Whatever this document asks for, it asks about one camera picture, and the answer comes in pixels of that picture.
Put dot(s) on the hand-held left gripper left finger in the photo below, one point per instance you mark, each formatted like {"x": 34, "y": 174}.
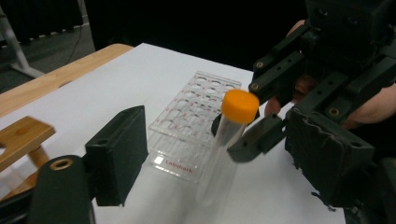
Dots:
{"x": 115, "y": 155}

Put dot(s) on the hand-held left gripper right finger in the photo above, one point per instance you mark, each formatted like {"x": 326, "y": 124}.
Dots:
{"x": 327, "y": 158}

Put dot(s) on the orange cap test tube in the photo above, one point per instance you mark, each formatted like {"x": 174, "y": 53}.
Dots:
{"x": 239, "y": 105}

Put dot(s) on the clear acrylic test tube rack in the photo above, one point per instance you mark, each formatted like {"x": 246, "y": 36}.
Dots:
{"x": 174, "y": 149}

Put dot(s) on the wooden test tube rack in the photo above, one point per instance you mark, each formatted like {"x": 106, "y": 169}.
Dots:
{"x": 21, "y": 137}

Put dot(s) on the white table sheet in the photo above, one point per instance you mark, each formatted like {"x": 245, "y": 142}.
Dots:
{"x": 109, "y": 77}

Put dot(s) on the grey metal stand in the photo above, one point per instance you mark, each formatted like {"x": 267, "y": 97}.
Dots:
{"x": 18, "y": 53}

